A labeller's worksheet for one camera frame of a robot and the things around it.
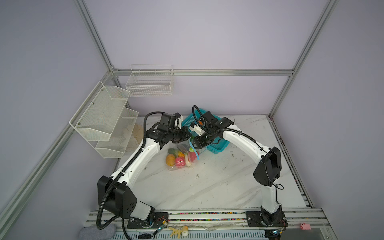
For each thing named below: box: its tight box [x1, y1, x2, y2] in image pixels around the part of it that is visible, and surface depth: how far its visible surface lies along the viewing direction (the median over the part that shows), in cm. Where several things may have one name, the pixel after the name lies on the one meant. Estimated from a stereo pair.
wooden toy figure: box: [168, 225, 189, 239], surface depth 70 cm
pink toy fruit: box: [175, 156, 186, 168], surface depth 90 cm
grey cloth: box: [78, 224, 116, 240], surface depth 69 cm
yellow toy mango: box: [165, 154, 176, 167], surface depth 92 cm
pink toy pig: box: [300, 222, 312, 231], surface depth 72 cm
